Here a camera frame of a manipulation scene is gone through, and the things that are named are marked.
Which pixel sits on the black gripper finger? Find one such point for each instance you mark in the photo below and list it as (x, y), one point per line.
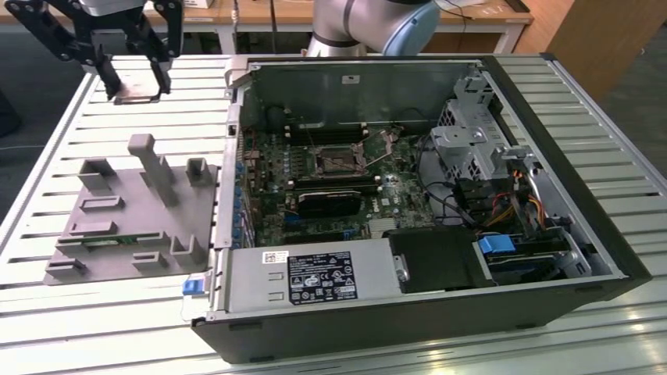
(172, 31)
(47, 31)

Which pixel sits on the square CPU chip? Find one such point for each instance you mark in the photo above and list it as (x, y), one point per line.
(136, 90)

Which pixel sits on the black RAM slot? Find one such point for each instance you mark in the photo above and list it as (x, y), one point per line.
(328, 128)
(328, 136)
(334, 181)
(339, 187)

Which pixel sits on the CPU socket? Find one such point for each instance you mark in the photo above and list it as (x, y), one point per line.
(336, 160)

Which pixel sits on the wooden desk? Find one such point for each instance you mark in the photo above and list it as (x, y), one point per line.
(291, 15)

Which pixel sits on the white label sticker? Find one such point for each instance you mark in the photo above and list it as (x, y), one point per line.
(351, 79)

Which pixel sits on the grey plastic parts rack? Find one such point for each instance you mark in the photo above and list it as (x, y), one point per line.
(129, 218)

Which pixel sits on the black graphics card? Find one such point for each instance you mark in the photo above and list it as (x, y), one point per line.
(328, 205)

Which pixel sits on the green RAM stick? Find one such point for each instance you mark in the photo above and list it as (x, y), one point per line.
(107, 242)

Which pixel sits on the green motherboard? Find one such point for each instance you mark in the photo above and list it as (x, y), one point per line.
(396, 187)

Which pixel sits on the silver metal disk bay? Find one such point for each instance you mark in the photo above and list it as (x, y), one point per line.
(468, 148)

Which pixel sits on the silver chipset heatsink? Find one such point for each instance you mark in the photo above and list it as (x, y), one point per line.
(383, 227)

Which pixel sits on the blue plastic latch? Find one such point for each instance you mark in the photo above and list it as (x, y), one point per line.
(192, 285)

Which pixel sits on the silver power supply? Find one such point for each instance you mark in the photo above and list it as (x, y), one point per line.
(250, 281)

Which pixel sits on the black plastic shroud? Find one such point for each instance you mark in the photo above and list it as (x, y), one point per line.
(438, 258)

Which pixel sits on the wooden cabinet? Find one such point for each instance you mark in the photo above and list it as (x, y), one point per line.
(599, 39)

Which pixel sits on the blue disk carrier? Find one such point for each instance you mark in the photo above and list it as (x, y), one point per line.
(495, 244)

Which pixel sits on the black open PC case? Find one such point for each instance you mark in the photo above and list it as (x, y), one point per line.
(364, 336)

